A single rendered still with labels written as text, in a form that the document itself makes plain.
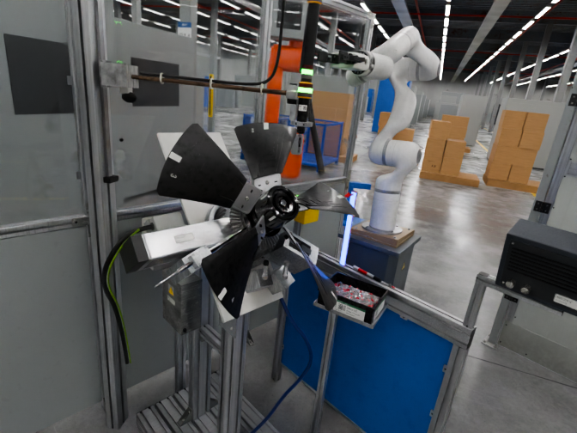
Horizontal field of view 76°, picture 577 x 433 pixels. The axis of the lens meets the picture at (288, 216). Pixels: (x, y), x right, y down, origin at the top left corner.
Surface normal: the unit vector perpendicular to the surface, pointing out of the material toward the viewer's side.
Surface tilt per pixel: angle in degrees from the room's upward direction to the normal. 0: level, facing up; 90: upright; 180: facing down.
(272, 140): 41
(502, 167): 90
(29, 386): 90
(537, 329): 90
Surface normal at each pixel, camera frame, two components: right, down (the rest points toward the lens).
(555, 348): -0.72, 0.16
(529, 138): -0.37, 0.27
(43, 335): 0.69, 0.30
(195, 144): 0.39, 0.04
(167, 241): 0.59, -0.37
